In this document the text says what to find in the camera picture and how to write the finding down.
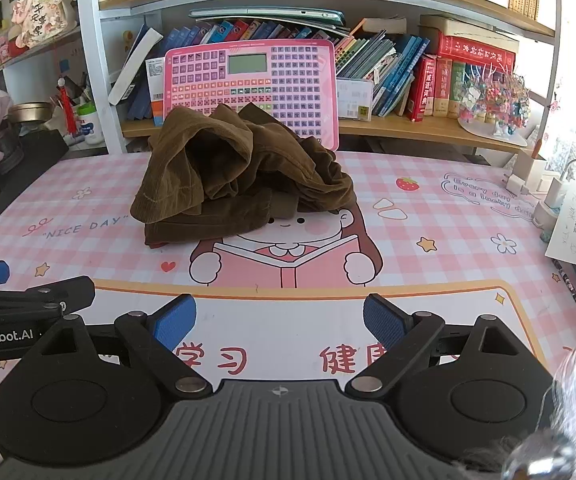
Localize pile of thin teal books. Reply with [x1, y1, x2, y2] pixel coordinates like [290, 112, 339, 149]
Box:
[335, 30, 431, 117]

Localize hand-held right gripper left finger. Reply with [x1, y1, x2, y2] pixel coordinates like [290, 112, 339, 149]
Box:
[32, 294, 213, 400]

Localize beige thick book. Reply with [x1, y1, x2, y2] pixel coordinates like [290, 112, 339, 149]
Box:
[419, 14, 520, 44]

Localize green thick dictionary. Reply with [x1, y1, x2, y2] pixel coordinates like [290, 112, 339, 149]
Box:
[449, 60, 470, 120]

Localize clear plastic card box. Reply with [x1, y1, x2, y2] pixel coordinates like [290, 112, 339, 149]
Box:
[337, 77, 374, 122]

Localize white side shelf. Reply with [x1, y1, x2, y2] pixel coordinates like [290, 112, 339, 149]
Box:
[0, 25, 83, 107]

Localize white bookshelf with wooden shelves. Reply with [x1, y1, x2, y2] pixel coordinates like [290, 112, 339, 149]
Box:
[75, 0, 564, 157]

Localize black bag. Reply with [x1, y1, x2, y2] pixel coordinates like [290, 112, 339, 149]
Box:
[0, 129, 71, 249]

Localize colourful bead flower ornament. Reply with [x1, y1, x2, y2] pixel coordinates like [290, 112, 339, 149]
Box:
[455, 66, 532, 142]

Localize white charger plug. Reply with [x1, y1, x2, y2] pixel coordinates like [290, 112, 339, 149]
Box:
[502, 172, 533, 197]

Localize teal laptop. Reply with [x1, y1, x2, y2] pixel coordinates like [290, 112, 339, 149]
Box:
[189, 7, 345, 29]

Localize gold lidded tin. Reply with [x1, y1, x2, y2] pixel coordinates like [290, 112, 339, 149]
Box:
[8, 102, 55, 134]

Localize pink learning keyboard board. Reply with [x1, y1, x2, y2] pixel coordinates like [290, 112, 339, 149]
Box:
[162, 39, 340, 152]

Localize pink printed desk mat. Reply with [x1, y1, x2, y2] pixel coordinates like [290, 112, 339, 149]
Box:
[0, 150, 576, 480]

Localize white bottle with green cap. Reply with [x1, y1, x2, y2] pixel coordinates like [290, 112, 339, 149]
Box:
[75, 102, 101, 144]

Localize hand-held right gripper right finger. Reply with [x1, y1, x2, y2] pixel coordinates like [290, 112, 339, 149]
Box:
[345, 294, 530, 400]

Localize yellowed thick book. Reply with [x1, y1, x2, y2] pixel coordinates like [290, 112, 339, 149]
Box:
[350, 16, 409, 37]

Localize red book lying flat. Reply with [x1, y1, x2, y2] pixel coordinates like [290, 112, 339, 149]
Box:
[438, 35, 519, 73]

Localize shiny metal bead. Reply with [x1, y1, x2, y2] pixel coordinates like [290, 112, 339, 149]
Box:
[500, 430, 576, 480]

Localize brown corduroy pants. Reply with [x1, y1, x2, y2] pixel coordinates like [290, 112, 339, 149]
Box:
[130, 102, 357, 250]

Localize thick red dictionary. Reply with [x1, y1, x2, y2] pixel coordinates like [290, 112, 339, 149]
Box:
[407, 54, 439, 124]

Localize white power adapter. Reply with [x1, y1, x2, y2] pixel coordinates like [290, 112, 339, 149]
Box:
[543, 174, 576, 212]

